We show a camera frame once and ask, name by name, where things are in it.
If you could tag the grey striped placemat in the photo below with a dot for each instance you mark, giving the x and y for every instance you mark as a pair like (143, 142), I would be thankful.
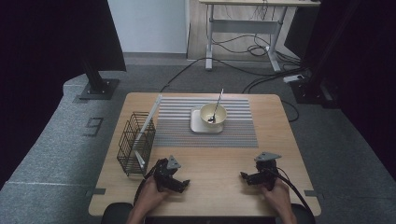
(174, 133)

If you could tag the person's left knee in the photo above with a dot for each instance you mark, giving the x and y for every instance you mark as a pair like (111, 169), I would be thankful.
(116, 213)

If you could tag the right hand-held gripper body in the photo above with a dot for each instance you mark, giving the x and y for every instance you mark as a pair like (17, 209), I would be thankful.
(267, 171)

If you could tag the person's left hand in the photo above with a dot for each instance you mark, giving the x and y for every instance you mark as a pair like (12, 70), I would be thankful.
(149, 196)

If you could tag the white power strip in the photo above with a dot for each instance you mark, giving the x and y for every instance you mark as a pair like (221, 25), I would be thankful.
(293, 78)

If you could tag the person's knee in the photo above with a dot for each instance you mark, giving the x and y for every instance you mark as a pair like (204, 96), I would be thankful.
(303, 214)
(116, 213)

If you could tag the person's right knee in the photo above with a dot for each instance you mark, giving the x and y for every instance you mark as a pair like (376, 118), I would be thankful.
(303, 214)

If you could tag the grey tape strip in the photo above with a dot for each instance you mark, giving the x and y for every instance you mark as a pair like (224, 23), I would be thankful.
(310, 193)
(99, 191)

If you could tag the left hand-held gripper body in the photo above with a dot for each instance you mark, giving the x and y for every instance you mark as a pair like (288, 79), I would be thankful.
(163, 174)

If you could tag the dark curtain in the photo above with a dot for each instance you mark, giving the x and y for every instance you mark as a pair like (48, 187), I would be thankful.
(373, 62)
(46, 46)

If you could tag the person's right hand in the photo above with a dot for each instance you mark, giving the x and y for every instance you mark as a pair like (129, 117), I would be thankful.
(280, 197)

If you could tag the cream bowl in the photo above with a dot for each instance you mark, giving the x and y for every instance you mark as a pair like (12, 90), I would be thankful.
(219, 116)

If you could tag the white square plate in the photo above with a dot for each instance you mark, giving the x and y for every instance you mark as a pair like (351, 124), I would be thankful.
(196, 124)

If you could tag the white desk with metal legs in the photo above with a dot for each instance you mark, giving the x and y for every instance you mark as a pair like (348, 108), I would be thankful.
(243, 26)

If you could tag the metal spoon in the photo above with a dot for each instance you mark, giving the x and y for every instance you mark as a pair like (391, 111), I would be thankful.
(217, 105)

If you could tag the white chopstick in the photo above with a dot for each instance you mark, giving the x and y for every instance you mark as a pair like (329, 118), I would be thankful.
(140, 160)
(149, 116)

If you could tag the black metal stand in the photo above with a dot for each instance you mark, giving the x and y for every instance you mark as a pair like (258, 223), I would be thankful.
(314, 84)
(98, 84)

